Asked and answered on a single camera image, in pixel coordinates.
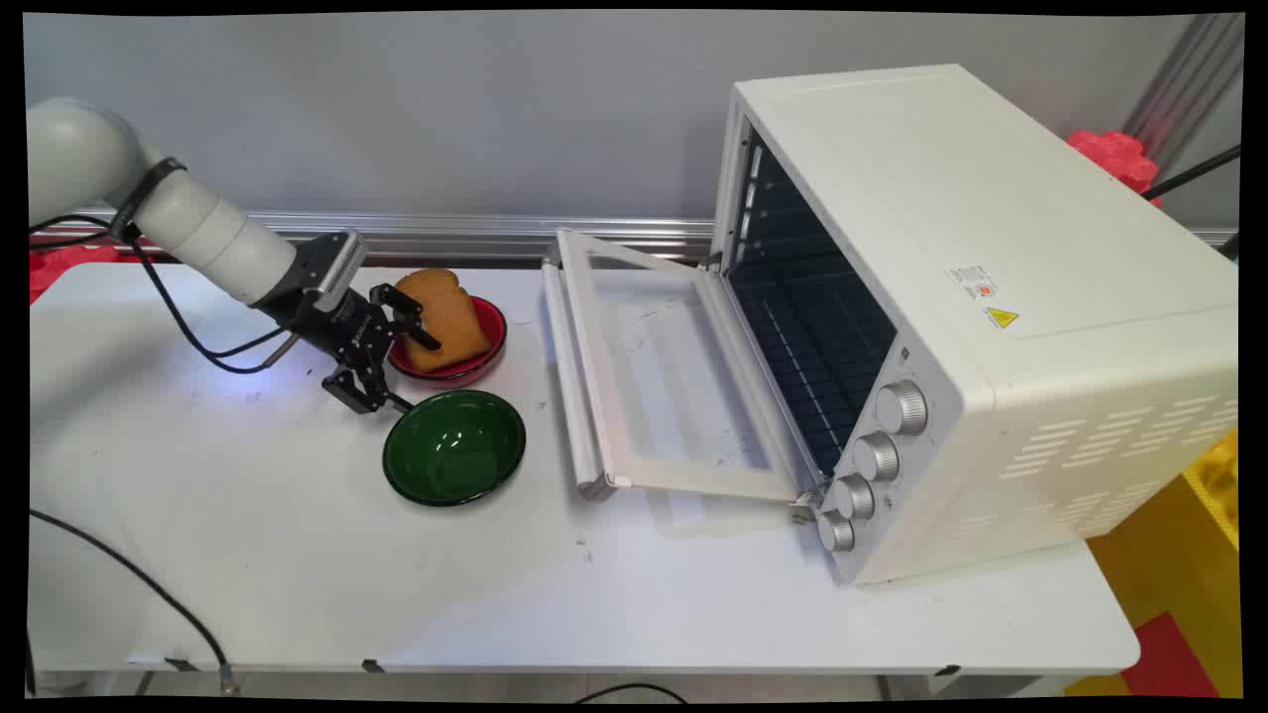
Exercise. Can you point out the white cabinet rail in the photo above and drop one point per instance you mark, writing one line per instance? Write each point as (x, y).
(591, 347)

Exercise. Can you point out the grey aluminium post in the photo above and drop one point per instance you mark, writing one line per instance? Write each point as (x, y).
(1189, 79)

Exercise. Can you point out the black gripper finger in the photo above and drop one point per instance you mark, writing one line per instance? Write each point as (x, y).
(359, 388)
(401, 309)

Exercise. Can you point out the red bowl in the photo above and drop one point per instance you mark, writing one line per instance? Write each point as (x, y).
(492, 325)

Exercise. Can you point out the aluminium rail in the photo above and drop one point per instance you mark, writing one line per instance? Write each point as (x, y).
(446, 235)

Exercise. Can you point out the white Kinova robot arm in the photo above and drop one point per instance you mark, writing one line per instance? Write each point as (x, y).
(198, 228)

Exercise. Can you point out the white toaster oven body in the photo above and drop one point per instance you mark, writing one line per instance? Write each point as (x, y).
(991, 198)

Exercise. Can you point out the red cloth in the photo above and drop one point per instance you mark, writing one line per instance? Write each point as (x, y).
(64, 265)

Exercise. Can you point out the brown toast slice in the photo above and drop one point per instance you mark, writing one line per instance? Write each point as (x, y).
(446, 317)

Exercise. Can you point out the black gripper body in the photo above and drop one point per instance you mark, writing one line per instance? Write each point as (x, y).
(342, 332)

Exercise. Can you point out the red crumpled background object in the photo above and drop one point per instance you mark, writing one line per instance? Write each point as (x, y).
(1114, 156)

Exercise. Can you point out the yellow object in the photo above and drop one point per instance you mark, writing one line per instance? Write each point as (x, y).
(1216, 485)

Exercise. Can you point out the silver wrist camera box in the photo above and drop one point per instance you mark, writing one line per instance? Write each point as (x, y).
(337, 265)

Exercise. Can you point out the black thin pole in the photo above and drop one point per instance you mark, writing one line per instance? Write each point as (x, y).
(1194, 173)

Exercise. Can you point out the white red label sticker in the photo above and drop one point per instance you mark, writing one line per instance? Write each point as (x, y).
(976, 282)

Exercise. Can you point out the green bowl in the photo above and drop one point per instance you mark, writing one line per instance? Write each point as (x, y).
(454, 448)

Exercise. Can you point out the yellow triangle warning sticker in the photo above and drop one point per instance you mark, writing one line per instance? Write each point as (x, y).
(1003, 318)

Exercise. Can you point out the silver oven knob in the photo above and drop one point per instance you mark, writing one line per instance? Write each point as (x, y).
(877, 458)
(901, 407)
(852, 497)
(835, 531)

